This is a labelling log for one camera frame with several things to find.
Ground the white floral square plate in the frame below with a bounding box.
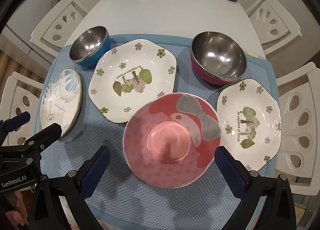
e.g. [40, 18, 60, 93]
[215, 78, 282, 172]
[88, 39, 178, 124]

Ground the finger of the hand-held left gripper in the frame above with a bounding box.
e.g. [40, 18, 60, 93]
[24, 122, 63, 154]
[0, 111, 31, 145]

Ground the white refrigerator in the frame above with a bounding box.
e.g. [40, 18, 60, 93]
[0, 20, 54, 58]

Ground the red steel bowl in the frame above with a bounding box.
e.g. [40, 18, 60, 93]
[190, 31, 247, 86]

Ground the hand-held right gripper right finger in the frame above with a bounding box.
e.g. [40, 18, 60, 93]
[214, 146, 297, 230]

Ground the blue textured mat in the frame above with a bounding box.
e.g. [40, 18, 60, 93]
[41, 34, 279, 230]

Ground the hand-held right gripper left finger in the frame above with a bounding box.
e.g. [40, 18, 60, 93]
[29, 145, 112, 230]

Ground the round blue leaf plate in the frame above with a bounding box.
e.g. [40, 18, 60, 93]
[39, 68, 83, 138]

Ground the blue steel bowl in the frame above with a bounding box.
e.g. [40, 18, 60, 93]
[69, 26, 111, 68]

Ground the person's left hand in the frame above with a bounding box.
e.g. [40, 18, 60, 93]
[5, 190, 25, 224]

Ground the white wooden chair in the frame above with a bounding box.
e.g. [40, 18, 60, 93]
[0, 72, 45, 146]
[31, 0, 87, 58]
[273, 62, 320, 196]
[246, 0, 302, 57]

